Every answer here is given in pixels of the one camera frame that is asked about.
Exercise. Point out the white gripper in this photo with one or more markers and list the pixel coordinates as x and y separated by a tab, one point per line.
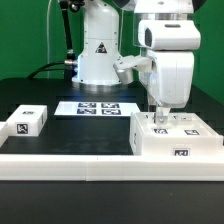
168	44

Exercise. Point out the white cabinet body box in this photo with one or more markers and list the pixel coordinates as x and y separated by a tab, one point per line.
175	143

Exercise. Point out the white U-shaped obstacle fence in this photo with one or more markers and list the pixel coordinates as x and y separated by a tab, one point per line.
56	154

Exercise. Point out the white cabinet top block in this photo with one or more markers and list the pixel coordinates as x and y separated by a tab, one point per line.
27	120

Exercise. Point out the white cabinet door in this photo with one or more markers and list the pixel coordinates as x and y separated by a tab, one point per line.
148	126
193	125

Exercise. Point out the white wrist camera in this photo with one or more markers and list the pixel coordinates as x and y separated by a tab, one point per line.
124	67

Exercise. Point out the white marker tag sheet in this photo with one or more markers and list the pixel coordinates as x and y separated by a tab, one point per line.
108	109

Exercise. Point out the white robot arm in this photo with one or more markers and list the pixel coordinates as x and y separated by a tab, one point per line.
101	32

